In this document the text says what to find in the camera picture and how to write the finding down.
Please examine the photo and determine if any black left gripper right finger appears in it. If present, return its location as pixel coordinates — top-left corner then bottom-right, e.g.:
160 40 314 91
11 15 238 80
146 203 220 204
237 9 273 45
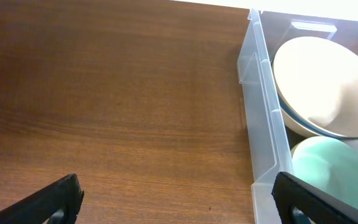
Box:
272 172 358 224

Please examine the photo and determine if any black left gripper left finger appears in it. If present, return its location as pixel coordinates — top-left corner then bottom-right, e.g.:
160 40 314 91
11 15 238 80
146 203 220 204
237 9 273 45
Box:
0 174 85 224

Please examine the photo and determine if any small mint green bowl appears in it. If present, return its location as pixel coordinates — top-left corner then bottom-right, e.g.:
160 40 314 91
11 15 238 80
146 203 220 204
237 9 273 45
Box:
291 136 358 209

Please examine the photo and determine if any large cream bowl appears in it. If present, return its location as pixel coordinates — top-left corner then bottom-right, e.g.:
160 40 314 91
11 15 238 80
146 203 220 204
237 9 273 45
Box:
281 107 320 138
272 37 358 137

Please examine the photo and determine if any dark blue bowl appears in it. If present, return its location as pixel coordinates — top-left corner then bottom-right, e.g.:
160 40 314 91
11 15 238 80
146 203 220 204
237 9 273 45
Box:
278 95 358 140

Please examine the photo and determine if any clear plastic storage container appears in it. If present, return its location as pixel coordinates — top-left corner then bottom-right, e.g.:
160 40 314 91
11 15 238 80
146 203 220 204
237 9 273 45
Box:
237 7 358 224

